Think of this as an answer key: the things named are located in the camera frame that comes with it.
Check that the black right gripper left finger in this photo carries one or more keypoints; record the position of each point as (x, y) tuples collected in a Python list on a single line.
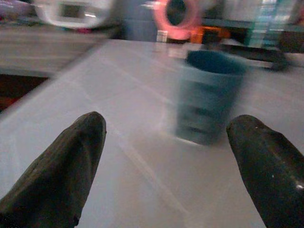
[(57, 171)]

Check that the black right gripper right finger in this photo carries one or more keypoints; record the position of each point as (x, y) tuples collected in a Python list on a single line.
[(270, 166)]

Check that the blue plastic cup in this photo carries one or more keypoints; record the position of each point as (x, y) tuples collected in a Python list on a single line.
[(208, 97)]

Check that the dark flat tray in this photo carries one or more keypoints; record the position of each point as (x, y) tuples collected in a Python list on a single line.
[(254, 57)]

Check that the teal shelf rack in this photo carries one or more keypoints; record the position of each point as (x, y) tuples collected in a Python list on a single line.
[(268, 23)]

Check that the orange box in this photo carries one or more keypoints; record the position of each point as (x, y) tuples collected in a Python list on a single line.
[(210, 34)]

